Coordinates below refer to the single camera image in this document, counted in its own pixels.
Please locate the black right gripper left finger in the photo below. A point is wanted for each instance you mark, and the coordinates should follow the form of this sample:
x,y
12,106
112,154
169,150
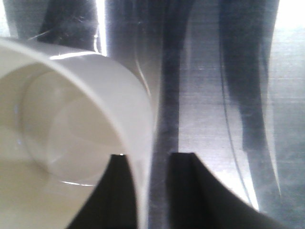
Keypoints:
x,y
112,205

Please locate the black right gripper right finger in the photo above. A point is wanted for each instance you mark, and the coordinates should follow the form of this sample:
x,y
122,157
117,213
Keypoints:
x,y
199,200

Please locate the white plastic bin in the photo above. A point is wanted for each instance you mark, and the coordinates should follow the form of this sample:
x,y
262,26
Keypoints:
x,y
63,113

